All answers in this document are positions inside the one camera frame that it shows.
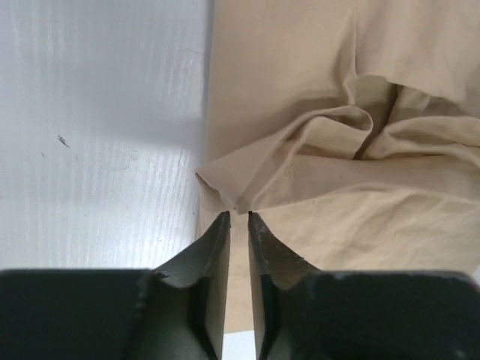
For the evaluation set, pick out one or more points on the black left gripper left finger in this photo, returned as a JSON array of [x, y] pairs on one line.
[[187, 304]]

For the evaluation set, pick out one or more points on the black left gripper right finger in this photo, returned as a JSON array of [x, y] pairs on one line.
[[285, 296]]

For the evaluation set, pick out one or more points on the beige t shirt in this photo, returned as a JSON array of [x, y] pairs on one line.
[[352, 127]]

